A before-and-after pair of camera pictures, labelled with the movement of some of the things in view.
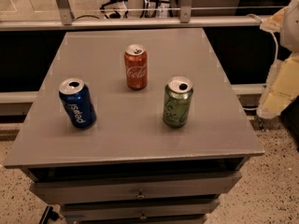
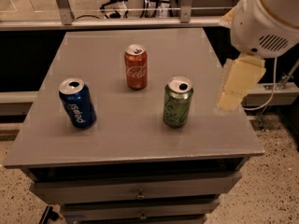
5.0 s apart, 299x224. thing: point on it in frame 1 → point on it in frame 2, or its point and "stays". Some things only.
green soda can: x=177 y=100 stays
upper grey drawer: x=132 y=189 stays
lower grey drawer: x=122 y=211 stays
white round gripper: x=291 y=27 → x=260 y=28
